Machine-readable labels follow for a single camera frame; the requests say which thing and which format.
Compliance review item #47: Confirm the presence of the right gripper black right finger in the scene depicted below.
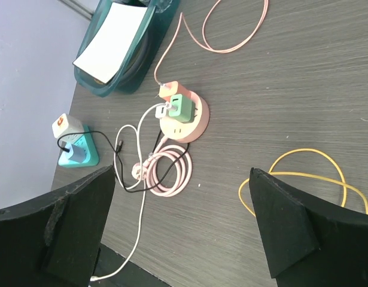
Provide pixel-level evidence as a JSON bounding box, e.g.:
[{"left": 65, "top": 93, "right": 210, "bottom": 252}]
[{"left": 249, "top": 168, "right": 368, "bottom": 286}]

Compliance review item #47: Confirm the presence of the blue charger plug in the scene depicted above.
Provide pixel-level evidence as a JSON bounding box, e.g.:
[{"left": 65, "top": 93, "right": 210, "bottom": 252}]
[{"left": 65, "top": 143, "right": 86, "bottom": 163}]

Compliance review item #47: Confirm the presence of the green charger plug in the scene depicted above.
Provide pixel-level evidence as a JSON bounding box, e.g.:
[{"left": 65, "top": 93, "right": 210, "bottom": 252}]
[{"left": 169, "top": 94, "right": 195, "bottom": 123}]

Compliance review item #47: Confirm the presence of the teal plastic tray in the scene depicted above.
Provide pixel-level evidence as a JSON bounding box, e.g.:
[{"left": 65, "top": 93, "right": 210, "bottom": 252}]
[{"left": 73, "top": 1, "right": 180, "bottom": 97}]

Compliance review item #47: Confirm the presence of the yellow charging cable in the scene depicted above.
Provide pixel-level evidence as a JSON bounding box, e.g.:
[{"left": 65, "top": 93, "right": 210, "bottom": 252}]
[{"left": 238, "top": 148, "right": 368, "bottom": 218}]

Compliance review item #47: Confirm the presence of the orange pink charger plug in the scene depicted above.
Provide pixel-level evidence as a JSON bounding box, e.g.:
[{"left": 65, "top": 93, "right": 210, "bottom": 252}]
[{"left": 159, "top": 81, "right": 190, "bottom": 102}]

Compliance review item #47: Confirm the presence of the pink charging cable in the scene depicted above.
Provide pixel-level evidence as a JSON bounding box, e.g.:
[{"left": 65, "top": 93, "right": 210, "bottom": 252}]
[{"left": 154, "top": 0, "right": 269, "bottom": 87}]

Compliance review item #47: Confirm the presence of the round pink power socket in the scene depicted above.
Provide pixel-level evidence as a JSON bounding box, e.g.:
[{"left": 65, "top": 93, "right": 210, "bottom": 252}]
[{"left": 160, "top": 91, "right": 210, "bottom": 144}]

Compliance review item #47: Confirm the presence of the black charging cable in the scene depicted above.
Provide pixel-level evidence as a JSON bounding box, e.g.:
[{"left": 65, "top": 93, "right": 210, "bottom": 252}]
[{"left": 57, "top": 130, "right": 190, "bottom": 194}]

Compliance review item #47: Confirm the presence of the teal triangular power socket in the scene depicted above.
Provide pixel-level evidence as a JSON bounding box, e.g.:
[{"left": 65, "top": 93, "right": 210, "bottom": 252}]
[{"left": 58, "top": 133, "right": 99, "bottom": 168}]

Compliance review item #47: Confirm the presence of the white paper sheet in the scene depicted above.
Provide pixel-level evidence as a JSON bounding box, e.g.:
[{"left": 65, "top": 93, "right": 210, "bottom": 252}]
[{"left": 73, "top": 2, "right": 147, "bottom": 84}]

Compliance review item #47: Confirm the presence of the white cube charger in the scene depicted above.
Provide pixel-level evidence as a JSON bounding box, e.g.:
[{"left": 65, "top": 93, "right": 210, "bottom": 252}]
[{"left": 51, "top": 113, "right": 84, "bottom": 138}]

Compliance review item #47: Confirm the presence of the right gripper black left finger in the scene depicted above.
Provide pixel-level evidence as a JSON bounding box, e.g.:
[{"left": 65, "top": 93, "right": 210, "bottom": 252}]
[{"left": 0, "top": 166, "right": 115, "bottom": 286}]

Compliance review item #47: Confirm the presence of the pink socket power cord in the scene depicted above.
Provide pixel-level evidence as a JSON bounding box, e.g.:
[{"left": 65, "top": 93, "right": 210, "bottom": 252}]
[{"left": 132, "top": 133, "right": 193, "bottom": 198}]

